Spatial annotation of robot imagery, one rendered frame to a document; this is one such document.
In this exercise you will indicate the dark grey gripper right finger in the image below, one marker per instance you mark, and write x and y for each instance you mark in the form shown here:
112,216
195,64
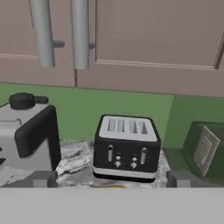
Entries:
182,178

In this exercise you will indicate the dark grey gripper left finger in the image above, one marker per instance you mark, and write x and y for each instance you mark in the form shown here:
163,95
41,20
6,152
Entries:
43,178

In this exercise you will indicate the mauve cabinet door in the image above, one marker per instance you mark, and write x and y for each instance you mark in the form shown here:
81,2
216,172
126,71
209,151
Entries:
157,46
20,43

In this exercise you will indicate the grey and black coffee machine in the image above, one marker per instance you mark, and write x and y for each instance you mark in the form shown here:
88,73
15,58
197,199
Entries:
27,137

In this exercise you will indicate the black and silver toaster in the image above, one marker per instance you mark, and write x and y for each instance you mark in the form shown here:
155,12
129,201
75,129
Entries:
127,147

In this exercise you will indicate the grey wall outlet plate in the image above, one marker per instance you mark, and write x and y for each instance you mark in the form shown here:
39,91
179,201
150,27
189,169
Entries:
206,150

